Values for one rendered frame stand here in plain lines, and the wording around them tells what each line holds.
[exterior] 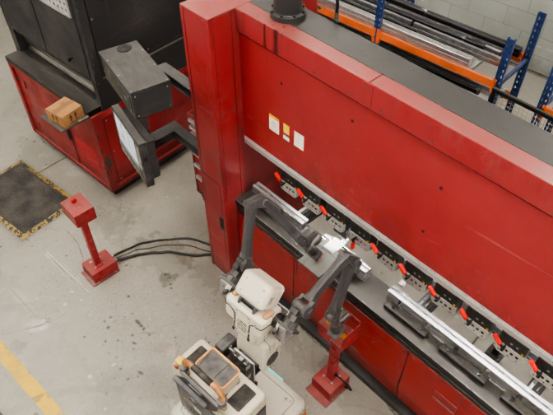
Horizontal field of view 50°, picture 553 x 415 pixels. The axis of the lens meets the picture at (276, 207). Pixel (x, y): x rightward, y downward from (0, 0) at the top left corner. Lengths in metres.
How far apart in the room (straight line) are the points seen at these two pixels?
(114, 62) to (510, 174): 2.29
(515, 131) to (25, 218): 4.26
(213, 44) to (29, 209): 2.94
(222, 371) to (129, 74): 1.76
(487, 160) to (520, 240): 0.39
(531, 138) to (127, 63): 2.25
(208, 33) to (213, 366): 1.81
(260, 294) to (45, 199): 3.13
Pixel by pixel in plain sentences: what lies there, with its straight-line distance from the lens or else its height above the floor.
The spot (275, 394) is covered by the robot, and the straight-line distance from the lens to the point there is 4.00.
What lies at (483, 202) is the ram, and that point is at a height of 2.01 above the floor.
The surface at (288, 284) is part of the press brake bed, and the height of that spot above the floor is 0.41.
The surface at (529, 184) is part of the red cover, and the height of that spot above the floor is 2.24.
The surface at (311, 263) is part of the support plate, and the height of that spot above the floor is 1.00.
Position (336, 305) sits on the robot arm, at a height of 1.11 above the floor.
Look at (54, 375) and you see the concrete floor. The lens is 4.65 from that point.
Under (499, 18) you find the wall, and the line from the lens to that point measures 7.49.
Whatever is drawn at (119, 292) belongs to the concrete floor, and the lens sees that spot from 4.91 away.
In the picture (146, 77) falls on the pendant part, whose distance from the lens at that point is 3.52.
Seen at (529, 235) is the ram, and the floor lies 1.99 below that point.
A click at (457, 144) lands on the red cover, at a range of 2.64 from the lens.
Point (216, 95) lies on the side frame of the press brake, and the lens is 3.55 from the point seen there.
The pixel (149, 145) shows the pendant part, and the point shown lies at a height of 1.54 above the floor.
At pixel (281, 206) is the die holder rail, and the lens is 4.02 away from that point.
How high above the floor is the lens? 3.88
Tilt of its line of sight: 47 degrees down
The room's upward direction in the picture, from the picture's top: straight up
